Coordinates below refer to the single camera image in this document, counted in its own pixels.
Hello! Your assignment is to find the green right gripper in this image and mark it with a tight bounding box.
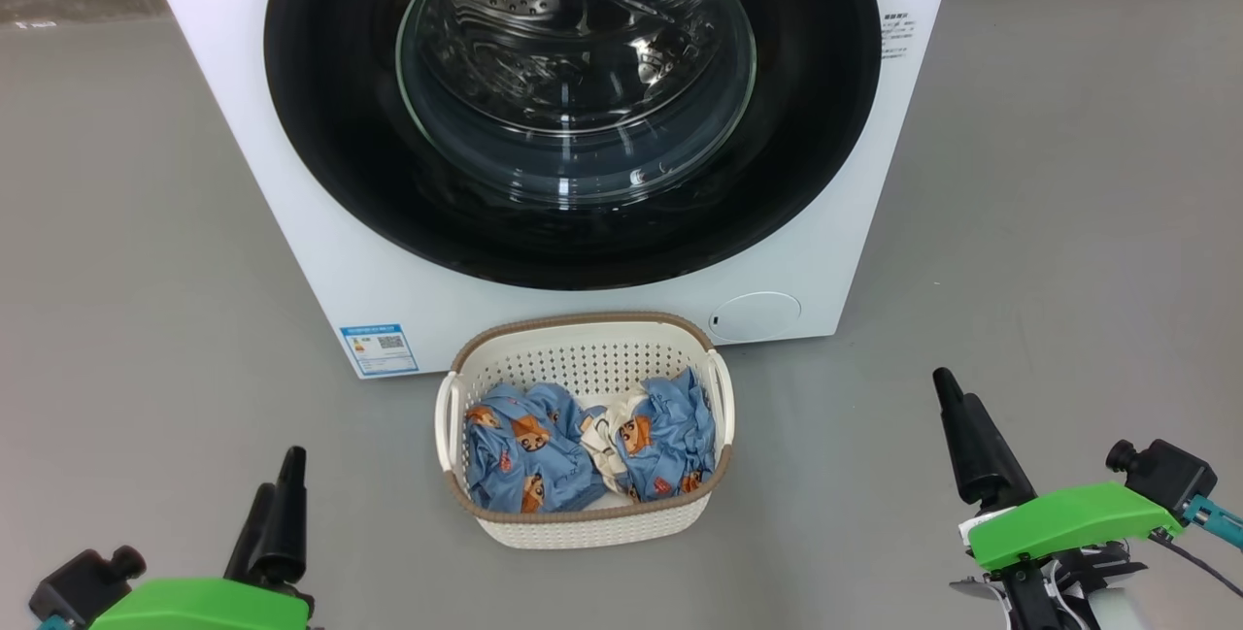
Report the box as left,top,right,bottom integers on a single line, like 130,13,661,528
932,368,1186,630

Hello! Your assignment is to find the stainless steel washing machine drum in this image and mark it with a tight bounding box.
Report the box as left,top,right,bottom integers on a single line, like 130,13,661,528
403,0,754,204

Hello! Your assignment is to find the cream perforated laundry basket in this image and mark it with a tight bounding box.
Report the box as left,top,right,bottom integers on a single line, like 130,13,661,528
434,312,736,550

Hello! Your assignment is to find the washing machine door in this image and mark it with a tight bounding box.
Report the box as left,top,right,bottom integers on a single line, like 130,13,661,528
264,0,883,291

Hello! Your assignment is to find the round white filter cover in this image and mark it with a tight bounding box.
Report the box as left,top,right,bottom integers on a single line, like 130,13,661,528
709,292,803,342

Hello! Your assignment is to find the blue energy label sticker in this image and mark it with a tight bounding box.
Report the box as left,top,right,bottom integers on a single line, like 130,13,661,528
340,323,420,379

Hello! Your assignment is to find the thin black cable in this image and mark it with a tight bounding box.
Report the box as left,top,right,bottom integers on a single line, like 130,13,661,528
1151,531,1243,600

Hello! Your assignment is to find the blue cartoon print garment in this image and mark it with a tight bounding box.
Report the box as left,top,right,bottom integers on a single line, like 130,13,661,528
463,382,608,514

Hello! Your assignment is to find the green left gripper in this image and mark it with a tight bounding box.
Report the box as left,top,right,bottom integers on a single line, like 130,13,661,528
87,446,314,630

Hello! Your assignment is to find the white front-load washing machine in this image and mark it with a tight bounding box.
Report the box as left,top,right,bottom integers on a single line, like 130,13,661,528
134,0,962,381

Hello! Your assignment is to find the blue and white cartoon garment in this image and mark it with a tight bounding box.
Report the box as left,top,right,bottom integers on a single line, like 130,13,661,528
580,366,718,503

